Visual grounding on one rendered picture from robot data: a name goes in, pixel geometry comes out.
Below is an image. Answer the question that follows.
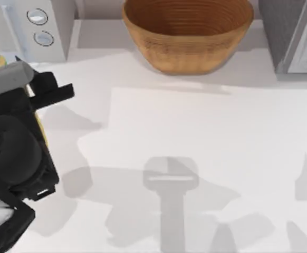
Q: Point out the pale grey rounded box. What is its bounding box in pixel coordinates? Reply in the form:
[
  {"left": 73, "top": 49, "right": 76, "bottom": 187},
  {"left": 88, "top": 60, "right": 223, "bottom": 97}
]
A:
[{"left": 0, "top": 62, "right": 35, "bottom": 92}]

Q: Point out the round grey microwave knob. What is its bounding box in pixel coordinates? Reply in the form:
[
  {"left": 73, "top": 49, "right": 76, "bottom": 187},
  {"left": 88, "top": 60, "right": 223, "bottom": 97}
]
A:
[
  {"left": 26, "top": 7, "right": 49, "bottom": 26},
  {"left": 33, "top": 30, "right": 55, "bottom": 47}
]

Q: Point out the pale microwave oven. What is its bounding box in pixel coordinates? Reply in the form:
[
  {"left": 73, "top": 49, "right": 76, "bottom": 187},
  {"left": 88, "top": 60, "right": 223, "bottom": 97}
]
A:
[{"left": 0, "top": 0, "right": 70, "bottom": 64}]

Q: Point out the brown woven basket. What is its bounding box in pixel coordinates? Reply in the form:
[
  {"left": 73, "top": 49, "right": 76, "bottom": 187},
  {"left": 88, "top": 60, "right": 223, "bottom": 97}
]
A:
[{"left": 121, "top": 0, "right": 255, "bottom": 77}]

